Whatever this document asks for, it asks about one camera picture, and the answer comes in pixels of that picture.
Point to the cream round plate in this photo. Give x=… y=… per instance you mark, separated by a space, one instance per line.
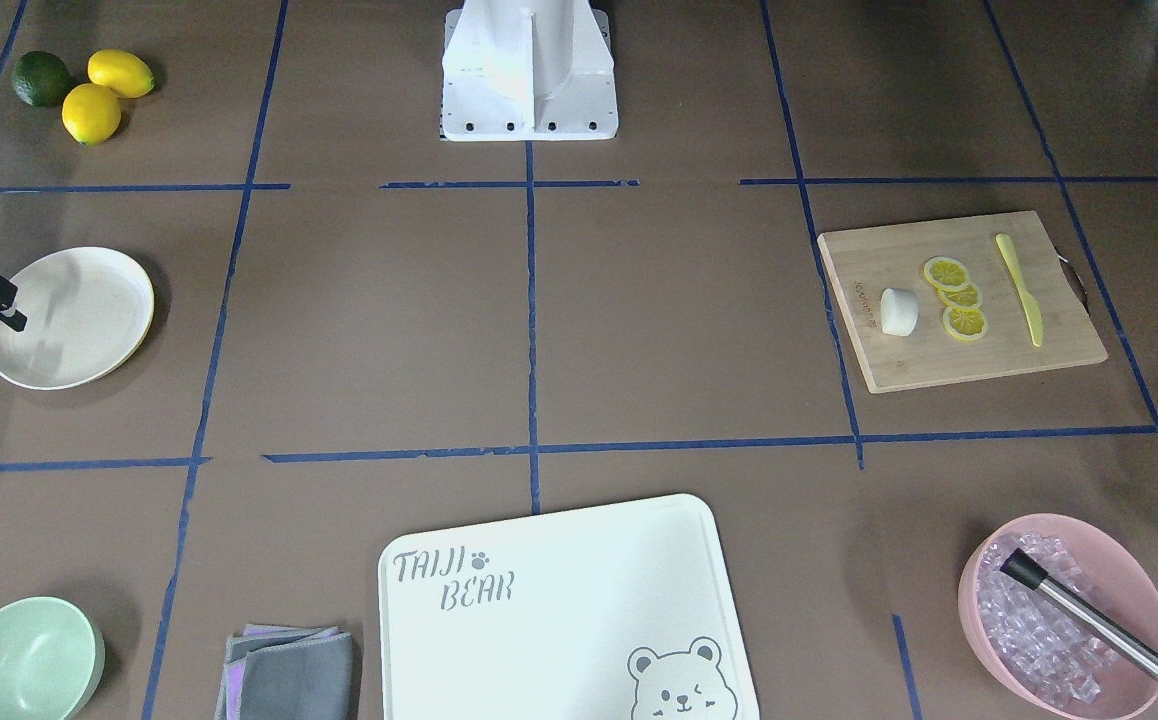
x=88 y=310

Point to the white bear tray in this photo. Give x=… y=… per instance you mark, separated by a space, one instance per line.
x=619 y=611

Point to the yellow lemon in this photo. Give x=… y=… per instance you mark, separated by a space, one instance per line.
x=126 y=74
x=91 y=114

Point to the dark green avocado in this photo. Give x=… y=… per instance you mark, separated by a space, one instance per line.
x=41 y=79

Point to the mint green bowl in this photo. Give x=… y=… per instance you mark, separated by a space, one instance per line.
x=52 y=657

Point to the grey folded cloth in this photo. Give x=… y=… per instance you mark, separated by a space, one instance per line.
x=286 y=672

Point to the bamboo cutting board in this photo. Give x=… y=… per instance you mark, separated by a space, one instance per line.
x=863 y=262

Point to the lemon slice top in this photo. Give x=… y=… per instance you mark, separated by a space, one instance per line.
x=946 y=274

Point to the lemon slice middle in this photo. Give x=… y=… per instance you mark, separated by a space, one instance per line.
x=964 y=298

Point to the yellow plastic knife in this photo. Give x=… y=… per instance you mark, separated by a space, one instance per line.
x=1029 y=304

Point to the metal tongs black tip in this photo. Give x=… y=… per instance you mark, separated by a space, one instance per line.
x=1024 y=570

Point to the pink bowl with ice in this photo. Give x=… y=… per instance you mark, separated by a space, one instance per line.
x=1044 y=603

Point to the white camera post base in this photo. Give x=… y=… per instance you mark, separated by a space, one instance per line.
x=528 y=71

